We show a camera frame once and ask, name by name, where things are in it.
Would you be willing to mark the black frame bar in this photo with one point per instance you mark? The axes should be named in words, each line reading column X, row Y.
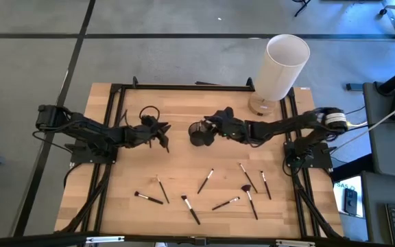
column 46, row 238

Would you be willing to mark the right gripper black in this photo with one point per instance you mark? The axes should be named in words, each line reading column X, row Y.
column 237, row 130

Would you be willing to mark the angled-head black makeup brush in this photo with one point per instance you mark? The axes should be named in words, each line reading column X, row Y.
column 248, row 177

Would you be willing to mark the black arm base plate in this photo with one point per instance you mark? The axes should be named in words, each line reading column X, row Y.
column 321, row 159
column 81, row 154

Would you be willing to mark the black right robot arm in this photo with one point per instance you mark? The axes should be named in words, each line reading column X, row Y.
column 286, row 125

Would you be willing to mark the black mesh pencil cup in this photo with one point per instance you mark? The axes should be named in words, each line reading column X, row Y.
column 197, row 139

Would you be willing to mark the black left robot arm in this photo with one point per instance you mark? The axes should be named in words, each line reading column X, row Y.
column 91, row 130

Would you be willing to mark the black chair legs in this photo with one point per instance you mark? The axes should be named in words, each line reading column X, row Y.
column 302, row 6

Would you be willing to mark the white paper sheet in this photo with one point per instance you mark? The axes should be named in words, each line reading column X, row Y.
column 338, row 192

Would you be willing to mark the white shade wooden base lamp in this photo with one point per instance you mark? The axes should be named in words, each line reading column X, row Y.
column 279, row 68

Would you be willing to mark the small black makeup brush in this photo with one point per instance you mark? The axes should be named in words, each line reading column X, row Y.
column 265, row 185
column 225, row 203
column 205, row 181

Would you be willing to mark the black frame clamp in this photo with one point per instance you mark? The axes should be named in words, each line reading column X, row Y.
column 250, row 82
column 135, row 81

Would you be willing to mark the thin black makeup brush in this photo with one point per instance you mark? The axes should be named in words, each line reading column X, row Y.
column 163, row 190

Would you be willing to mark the grey desk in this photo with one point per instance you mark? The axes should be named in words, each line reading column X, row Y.
column 376, row 206
column 382, row 137

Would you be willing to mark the fan makeup brush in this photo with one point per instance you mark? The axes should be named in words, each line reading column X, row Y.
column 246, row 188

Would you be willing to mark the black aluminium table frame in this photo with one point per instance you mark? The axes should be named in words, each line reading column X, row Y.
column 183, row 87

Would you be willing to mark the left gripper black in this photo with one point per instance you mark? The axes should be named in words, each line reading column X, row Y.
column 142, row 133

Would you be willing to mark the flat-top makeup brush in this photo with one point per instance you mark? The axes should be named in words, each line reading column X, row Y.
column 190, row 210

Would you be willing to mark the large round-head makeup brush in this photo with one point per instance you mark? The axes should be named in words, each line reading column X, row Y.
column 147, row 198

